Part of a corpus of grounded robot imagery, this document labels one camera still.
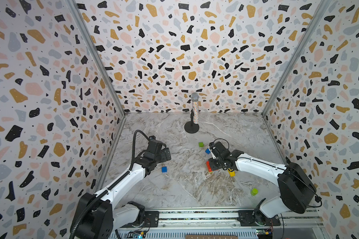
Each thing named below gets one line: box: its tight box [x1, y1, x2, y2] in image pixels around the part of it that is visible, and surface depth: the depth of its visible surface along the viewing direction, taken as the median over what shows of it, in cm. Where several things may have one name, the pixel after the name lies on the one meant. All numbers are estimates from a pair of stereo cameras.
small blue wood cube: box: [161, 166, 168, 173], surface depth 93 cm
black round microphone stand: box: [183, 109, 200, 134], surface depth 115 cm
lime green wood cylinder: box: [250, 188, 259, 197], surface depth 83 cm
